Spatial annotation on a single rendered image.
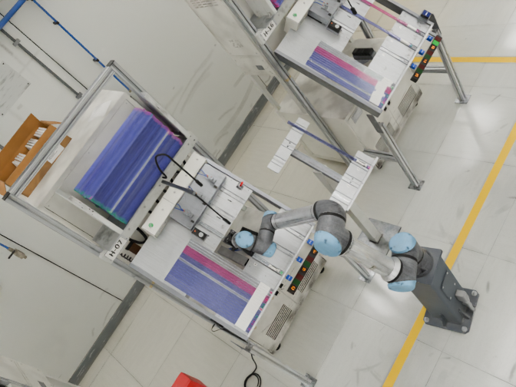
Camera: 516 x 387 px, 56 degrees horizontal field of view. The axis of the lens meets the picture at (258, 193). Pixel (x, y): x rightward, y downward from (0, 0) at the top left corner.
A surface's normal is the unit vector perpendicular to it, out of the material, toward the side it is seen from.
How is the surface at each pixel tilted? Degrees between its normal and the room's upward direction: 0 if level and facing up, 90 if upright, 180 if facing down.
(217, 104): 90
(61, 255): 90
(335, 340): 0
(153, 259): 43
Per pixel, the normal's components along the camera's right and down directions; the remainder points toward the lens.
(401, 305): -0.55, -0.54
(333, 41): 0.07, -0.24
